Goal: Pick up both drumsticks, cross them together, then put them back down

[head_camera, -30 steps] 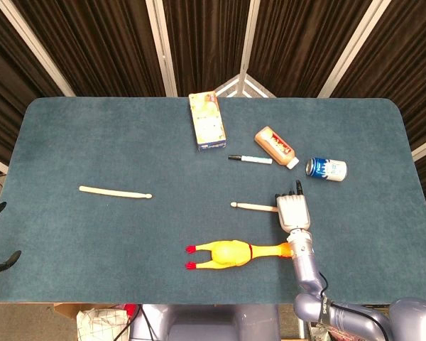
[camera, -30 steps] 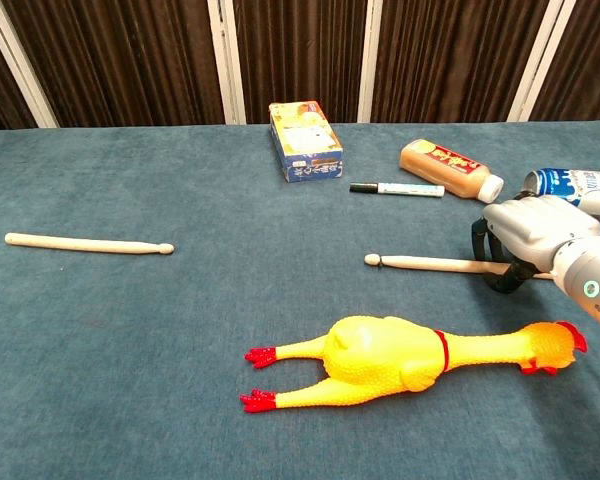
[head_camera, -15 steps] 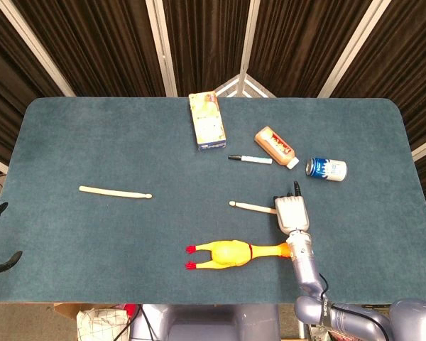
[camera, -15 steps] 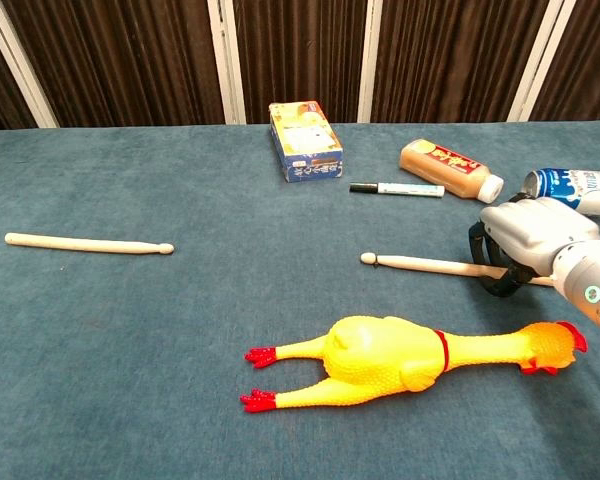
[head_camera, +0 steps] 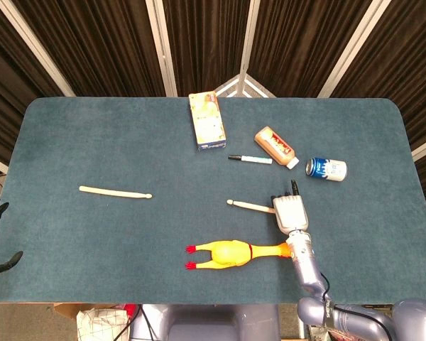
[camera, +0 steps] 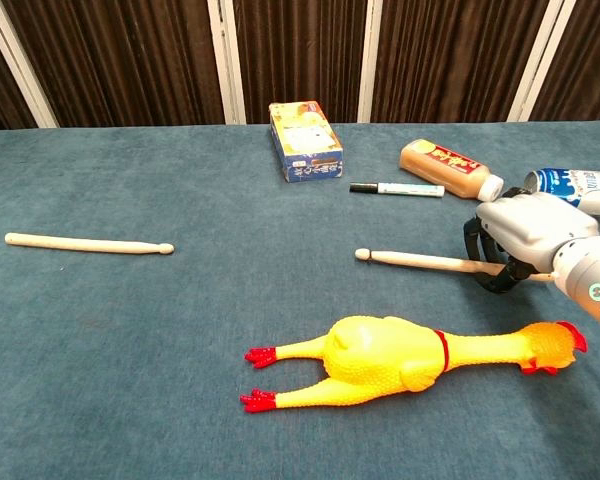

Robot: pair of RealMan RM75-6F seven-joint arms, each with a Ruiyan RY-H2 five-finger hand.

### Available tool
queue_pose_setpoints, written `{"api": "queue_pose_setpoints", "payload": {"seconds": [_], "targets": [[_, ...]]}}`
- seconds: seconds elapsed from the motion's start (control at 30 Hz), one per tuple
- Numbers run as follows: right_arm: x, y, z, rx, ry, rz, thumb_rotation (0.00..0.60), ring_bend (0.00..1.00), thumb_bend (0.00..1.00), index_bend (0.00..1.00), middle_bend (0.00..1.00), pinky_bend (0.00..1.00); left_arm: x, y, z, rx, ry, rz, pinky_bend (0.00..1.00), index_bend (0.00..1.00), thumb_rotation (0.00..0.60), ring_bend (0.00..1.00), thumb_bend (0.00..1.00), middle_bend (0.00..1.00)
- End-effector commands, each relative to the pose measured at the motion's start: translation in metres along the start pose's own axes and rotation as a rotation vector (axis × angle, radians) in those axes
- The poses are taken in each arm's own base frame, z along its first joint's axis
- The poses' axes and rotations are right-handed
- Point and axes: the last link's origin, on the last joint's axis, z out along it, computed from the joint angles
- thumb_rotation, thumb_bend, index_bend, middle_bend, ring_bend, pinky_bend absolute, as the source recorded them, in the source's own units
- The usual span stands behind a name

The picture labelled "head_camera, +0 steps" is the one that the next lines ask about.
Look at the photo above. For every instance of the brown drink bottle white cap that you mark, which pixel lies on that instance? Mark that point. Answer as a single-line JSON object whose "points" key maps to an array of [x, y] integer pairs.
{"points": [[275, 145]]}

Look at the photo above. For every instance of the red object under table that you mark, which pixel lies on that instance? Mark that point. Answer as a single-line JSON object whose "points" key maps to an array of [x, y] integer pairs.
{"points": [[130, 310]]}

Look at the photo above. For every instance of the blue felt table cover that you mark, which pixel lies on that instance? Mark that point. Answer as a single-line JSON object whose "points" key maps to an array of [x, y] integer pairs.
{"points": [[128, 248]]}

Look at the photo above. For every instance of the white marker black cap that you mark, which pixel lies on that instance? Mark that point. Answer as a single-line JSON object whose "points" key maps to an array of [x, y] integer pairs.
{"points": [[255, 159]]}

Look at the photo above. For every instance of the wooden drumstick dark ringed tip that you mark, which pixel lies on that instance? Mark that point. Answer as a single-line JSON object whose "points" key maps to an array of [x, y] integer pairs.
{"points": [[248, 205]]}

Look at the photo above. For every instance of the plain wooden drumstick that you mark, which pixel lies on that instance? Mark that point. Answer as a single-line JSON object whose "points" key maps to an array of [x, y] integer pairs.
{"points": [[110, 192]]}

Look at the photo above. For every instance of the grey robot torso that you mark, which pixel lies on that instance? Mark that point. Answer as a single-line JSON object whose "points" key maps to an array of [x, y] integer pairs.
{"points": [[206, 323]]}

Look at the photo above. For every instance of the yellow rubber chicken toy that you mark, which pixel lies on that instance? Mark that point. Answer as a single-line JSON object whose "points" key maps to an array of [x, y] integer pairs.
{"points": [[227, 252]]}

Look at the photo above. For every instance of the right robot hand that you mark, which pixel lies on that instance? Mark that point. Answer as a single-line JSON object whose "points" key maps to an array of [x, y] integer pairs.
{"points": [[291, 213]]}

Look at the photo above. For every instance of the brown cardboard box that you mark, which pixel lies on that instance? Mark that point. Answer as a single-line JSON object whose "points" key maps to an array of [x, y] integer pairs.
{"points": [[67, 309]]}

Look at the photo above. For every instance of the brown folding screen white frame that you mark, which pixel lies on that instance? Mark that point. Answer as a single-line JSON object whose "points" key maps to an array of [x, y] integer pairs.
{"points": [[110, 42]]}

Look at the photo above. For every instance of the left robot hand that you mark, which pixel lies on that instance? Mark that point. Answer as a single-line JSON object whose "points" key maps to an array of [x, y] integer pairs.
{"points": [[0, 209]]}

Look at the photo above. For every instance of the white checked bag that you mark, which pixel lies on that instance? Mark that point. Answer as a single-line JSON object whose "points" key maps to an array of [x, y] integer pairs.
{"points": [[99, 325]]}

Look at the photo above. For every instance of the blue white drink can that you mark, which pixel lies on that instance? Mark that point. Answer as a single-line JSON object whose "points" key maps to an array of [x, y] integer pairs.
{"points": [[326, 169]]}

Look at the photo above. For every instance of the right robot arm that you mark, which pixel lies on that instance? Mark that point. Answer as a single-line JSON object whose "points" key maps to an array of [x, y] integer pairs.
{"points": [[305, 263]]}

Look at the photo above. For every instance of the blue white carton box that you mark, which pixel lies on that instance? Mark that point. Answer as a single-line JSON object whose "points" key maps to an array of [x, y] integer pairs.
{"points": [[207, 120]]}

